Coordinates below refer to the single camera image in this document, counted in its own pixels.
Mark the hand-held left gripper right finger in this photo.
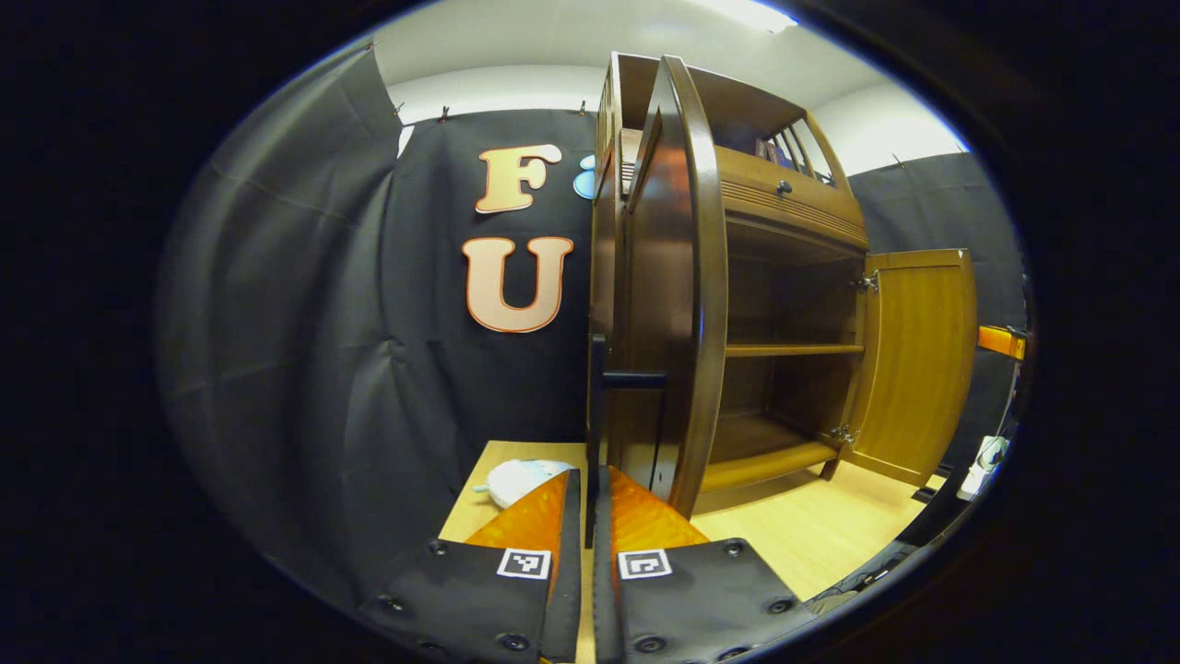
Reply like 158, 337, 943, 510
593, 466, 817, 664

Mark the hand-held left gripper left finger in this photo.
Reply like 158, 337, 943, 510
358, 468, 584, 664

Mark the wooden cabinet door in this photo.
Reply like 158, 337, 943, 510
841, 247, 978, 488
608, 55, 729, 519

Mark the black door handle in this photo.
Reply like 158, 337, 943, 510
585, 332, 667, 550

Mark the wooden double-door shoe cabinet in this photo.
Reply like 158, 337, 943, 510
590, 51, 872, 494

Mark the wooden inner cabinet shelf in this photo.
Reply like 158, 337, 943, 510
726, 343, 866, 359

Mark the wooden cabinet drawer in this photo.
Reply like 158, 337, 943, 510
714, 143, 867, 241

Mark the white object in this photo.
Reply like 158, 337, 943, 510
959, 435, 1010, 502

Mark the white plush toy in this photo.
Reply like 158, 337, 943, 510
473, 458, 577, 510

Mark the ceiling panel light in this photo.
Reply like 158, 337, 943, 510
701, 0, 798, 33

